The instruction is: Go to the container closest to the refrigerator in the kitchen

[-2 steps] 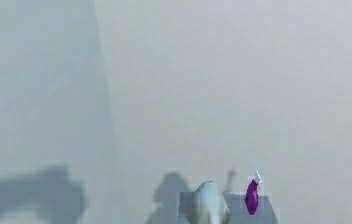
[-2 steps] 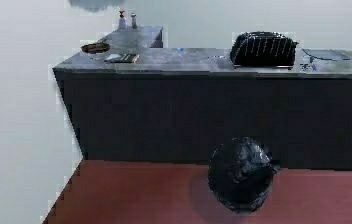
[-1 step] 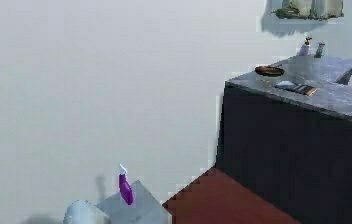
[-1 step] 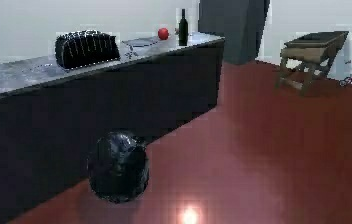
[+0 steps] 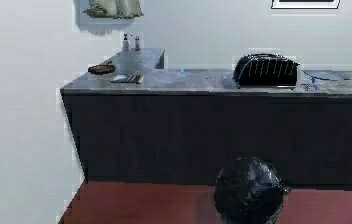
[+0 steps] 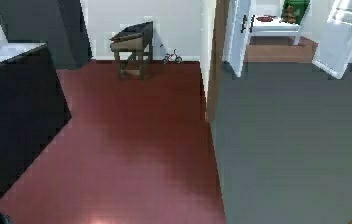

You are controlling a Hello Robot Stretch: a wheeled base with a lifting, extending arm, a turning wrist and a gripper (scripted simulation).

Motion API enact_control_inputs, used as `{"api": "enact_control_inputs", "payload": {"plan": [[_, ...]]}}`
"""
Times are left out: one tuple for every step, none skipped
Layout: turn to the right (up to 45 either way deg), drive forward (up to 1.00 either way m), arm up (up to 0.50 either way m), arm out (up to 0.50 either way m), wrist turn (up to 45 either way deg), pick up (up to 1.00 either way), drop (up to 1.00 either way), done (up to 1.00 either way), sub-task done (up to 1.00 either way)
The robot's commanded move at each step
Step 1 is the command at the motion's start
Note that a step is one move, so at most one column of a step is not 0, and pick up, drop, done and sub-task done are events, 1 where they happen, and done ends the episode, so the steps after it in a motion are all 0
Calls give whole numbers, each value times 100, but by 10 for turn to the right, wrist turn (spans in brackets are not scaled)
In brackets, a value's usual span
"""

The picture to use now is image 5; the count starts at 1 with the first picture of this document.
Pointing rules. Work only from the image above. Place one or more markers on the grey pepper shaker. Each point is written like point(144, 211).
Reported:
point(137, 44)

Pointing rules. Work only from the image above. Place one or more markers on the white soap bottle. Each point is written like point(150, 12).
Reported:
point(126, 43)

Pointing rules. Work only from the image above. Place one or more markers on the black toaster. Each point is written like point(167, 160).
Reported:
point(265, 71)

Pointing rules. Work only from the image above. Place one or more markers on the black bin with bag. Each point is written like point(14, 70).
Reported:
point(249, 193)

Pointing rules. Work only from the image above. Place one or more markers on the white framed picture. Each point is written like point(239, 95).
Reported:
point(305, 4)

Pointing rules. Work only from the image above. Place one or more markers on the dark kitchen counter cabinet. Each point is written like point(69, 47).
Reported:
point(190, 140)

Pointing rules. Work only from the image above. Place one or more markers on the beige hanging cloth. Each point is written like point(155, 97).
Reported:
point(115, 8)

